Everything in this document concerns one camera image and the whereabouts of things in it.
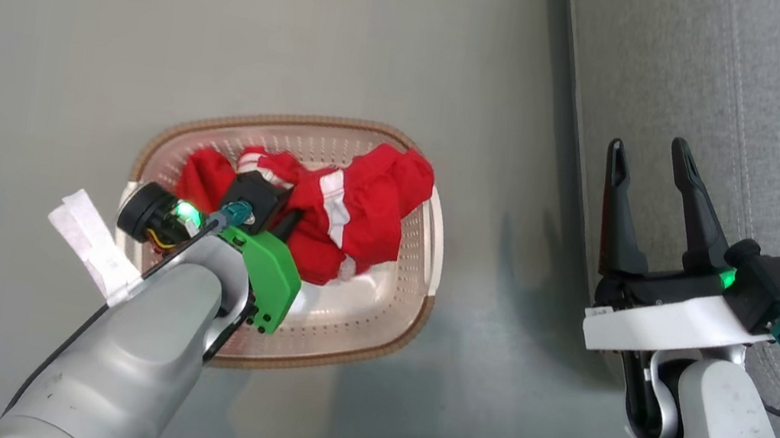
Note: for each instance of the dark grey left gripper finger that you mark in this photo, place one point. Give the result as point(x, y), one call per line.
point(290, 226)

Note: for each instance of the beige perforated laundry basket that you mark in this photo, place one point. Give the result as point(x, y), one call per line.
point(352, 314)

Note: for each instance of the red clothing with white stripes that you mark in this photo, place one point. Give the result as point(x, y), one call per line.
point(368, 208)

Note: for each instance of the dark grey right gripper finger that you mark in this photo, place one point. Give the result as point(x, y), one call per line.
point(702, 227)
point(621, 223)

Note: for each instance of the white paper tag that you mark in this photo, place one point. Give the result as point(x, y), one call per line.
point(92, 244)

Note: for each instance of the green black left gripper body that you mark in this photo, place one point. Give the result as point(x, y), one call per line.
point(269, 278)

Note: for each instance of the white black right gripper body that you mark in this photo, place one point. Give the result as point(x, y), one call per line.
point(660, 325)

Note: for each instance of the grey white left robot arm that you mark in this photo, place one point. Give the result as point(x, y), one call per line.
point(129, 358)

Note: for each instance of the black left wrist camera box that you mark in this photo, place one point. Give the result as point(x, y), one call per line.
point(253, 191)

